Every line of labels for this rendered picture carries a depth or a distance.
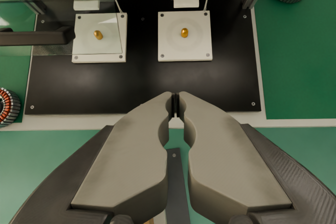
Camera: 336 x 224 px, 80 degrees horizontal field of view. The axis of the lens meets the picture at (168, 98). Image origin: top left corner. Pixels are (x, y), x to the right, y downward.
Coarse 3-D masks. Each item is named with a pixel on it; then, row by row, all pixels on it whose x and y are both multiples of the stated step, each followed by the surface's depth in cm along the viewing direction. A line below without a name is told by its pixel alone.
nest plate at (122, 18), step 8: (120, 16) 59; (120, 24) 58; (120, 32) 58; (72, 56) 57; (80, 56) 57; (88, 56) 57; (96, 56) 57; (104, 56) 57; (112, 56) 56; (120, 56) 56
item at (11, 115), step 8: (0, 88) 55; (0, 96) 54; (8, 96) 55; (16, 96) 57; (0, 104) 55; (8, 104) 54; (16, 104) 56; (0, 112) 56; (8, 112) 54; (16, 112) 56; (0, 120) 53; (8, 120) 54
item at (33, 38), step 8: (0, 32) 27; (8, 32) 27; (16, 32) 27; (24, 32) 27; (32, 32) 27; (40, 32) 27; (48, 32) 27; (56, 32) 27; (64, 32) 27; (72, 32) 29; (0, 40) 28; (8, 40) 28; (16, 40) 28; (24, 40) 28; (32, 40) 28; (40, 40) 28; (48, 40) 28; (56, 40) 28; (64, 40) 28
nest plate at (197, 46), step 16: (160, 16) 59; (176, 16) 58; (192, 16) 58; (208, 16) 58; (160, 32) 58; (176, 32) 57; (192, 32) 57; (208, 32) 57; (160, 48) 57; (176, 48) 56; (192, 48) 56; (208, 48) 56
